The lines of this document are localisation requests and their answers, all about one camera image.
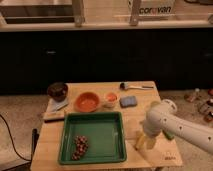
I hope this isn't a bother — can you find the yellow banana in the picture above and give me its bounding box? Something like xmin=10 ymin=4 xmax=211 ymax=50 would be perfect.
xmin=135 ymin=132 xmax=156 ymax=150

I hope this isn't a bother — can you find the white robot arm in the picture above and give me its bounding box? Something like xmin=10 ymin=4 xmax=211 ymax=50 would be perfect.
xmin=142 ymin=99 xmax=213 ymax=155

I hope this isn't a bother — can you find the red bowl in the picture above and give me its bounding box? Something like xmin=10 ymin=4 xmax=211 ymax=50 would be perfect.
xmin=74 ymin=92 xmax=100 ymax=112

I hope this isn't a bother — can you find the dark brown bowl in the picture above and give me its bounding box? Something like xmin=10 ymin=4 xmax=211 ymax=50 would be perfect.
xmin=47 ymin=82 xmax=68 ymax=102

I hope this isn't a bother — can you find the small orange cup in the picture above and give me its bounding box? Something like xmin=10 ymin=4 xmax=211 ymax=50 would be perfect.
xmin=103 ymin=92 xmax=118 ymax=108

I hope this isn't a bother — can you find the black bristle brush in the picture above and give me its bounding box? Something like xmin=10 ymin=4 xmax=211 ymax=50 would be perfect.
xmin=119 ymin=82 xmax=154 ymax=90

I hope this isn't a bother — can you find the blue sponge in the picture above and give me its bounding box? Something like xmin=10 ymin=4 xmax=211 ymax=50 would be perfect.
xmin=119 ymin=96 xmax=137 ymax=108

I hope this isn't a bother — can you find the green plastic tray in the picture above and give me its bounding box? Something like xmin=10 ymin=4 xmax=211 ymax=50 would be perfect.
xmin=58 ymin=112 xmax=127 ymax=165

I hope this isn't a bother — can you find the grey blue cloth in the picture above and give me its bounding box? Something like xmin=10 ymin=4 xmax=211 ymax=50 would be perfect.
xmin=50 ymin=99 xmax=69 ymax=112

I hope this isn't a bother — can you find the bunch of red grapes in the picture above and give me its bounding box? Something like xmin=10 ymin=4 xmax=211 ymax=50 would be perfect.
xmin=72 ymin=136 xmax=88 ymax=160

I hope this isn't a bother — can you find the wooden block brush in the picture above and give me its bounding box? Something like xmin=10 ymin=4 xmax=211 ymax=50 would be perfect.
xmin=43 ymin=111 xmax=64 ymax=122

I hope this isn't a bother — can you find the green cucumber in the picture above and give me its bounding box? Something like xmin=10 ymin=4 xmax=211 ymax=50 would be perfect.
xmin=163 ymin=131 xmax=174 ymax=140

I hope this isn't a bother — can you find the white cardboard box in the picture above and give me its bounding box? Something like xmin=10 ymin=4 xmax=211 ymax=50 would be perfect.
xmin=126 ymin=0 xmax=177 ymax=17

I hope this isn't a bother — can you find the black cable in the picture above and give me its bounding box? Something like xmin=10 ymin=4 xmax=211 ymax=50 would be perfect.
xmin=0 ymin=114 xmax=32 ymax=162

